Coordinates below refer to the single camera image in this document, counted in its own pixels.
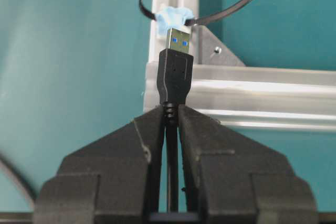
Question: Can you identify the aluminium extrusion frame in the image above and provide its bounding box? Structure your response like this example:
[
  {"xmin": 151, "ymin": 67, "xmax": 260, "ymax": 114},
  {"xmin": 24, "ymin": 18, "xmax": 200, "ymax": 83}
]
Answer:
[{"xmin": 149, "ymin": 0, "xmax": 335, "ymax": 132}]

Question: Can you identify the black USB cable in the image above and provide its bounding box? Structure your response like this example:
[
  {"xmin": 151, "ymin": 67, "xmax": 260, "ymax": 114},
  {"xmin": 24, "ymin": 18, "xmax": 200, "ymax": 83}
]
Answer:
[{"xmin": 156, "ymin": 27, "xmax": 195, "ymax": 212}]

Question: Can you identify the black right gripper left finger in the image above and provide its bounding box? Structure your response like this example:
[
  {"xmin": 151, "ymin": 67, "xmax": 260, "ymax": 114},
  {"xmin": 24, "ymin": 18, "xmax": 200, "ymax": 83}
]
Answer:
[{"xmin": 33, "ymin": 106, "xmax": 164, "ymax": 223}]

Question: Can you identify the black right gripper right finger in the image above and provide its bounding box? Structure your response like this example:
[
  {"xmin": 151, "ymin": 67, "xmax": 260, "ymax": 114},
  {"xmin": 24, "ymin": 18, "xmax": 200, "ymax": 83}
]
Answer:
[{"xmin": 178, "ymin": 105, "xmax": 319, "ymax": 223}]

